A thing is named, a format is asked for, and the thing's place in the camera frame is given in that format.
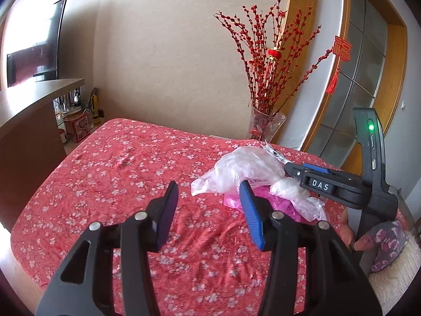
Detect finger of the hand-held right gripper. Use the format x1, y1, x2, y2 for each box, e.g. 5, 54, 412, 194
284, 162, 339, 195
302, 162, 358, 180

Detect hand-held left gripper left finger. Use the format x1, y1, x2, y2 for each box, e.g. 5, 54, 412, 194
34, 180, 180, 316

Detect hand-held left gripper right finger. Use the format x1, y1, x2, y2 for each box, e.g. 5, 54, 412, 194
239, 180, 384, 316

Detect pink plastic bag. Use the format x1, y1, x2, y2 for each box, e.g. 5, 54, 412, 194
224, 184, 301, 223

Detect white printed plastic bag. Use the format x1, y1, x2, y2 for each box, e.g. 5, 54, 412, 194
261, 141, 287, 163

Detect clear plastic bag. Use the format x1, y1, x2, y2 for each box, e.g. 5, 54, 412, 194
191, 145, 287, 196

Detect person's right hand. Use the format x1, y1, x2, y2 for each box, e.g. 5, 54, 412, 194
340, 208, 376, 252

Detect red floral tablecloth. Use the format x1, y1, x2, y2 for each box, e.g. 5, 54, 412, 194
11, 118, 402, 315

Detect clear glass vase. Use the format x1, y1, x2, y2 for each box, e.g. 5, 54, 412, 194
247, 103, 286, 145

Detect cream textured cloth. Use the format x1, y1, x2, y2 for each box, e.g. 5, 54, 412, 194
365, 234, 421, 316

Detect frosted glass door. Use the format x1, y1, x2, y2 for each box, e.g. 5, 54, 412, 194
311, 0, 389, 159

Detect small red lantern ornament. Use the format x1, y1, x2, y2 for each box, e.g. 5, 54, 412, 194
267, 48, 283, 73

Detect red hanging character ornament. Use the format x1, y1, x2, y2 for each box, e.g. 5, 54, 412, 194
325, 36, 351, 94

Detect red berry branches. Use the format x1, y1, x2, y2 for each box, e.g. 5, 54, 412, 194
214, 0, 333, 116

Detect red tin box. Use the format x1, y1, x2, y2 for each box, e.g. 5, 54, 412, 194
62, 112, 90, 143

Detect yellow hand tool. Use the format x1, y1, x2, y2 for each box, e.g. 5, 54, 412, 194
90, 87, 101, 124

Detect glass jars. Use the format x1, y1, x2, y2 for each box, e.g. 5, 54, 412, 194
53, 87, 83, 116

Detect wooden television cabinet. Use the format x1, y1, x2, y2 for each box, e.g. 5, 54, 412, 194
0, 78, 85, 231

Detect wooden door casing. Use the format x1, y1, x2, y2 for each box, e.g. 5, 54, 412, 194
281, 0, 351, 152

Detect black flat television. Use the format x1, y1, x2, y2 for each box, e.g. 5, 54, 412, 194
7, 0, 68, 88

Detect wooden door frame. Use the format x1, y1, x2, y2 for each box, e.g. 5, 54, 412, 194
303, 0, 408, 175

